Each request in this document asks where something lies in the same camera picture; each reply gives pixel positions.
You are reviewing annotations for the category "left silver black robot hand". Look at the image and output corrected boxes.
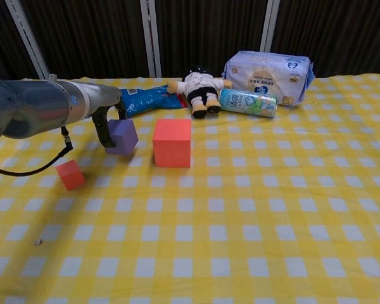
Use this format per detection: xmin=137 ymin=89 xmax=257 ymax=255
xmin=88 ymin=84 xmax=127 ymax=149

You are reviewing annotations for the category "purple foam cube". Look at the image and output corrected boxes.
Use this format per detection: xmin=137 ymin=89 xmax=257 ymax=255
xmin=104 ymin=118 xmax=139 ymax=156

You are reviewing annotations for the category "small red foam cube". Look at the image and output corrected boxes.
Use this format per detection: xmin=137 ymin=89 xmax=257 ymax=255
xmin=55 ymin=159 xmax=86 ymax=191

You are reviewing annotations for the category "large red foam cube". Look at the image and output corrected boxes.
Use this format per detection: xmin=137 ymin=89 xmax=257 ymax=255
xmin=152 ymin=118 xmax=193 ymax=168

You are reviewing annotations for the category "yellow white checkered tablecloth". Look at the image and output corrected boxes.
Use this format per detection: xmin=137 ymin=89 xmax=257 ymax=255
xmin=0 ymin=73 xmax=380 ymax=304

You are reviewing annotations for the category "blue snack bag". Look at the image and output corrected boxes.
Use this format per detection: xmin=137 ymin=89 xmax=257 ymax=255
xmin=118 ymin=84 xmax=188 ymax=120

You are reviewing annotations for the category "plush doll black white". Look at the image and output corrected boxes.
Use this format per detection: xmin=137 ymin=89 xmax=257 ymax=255
xmin=167 ymin=65 xmax=233 ymax=120

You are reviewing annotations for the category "light blue drink can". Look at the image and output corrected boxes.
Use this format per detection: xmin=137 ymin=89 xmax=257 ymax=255
xmin=218 ymin=88 xmax=279 ymax=120

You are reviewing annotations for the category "pale blue tissue pack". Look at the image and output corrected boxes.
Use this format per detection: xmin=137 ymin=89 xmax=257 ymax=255
xmin=221 ymin=50 xmax=315 ymax=107

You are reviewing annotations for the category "white metal frame post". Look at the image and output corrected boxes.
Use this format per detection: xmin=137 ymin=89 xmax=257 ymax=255
xmin=260 ymin=0 xmax=281 ymax=53
xmin=139 ymin=0 xmax=163 ymax=78
xmin=4 ymin=0 xmax=52 ymax=80

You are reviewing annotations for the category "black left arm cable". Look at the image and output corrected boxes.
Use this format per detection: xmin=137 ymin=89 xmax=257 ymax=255
xmin=0 ymin=125 xmax=74 ymax=177

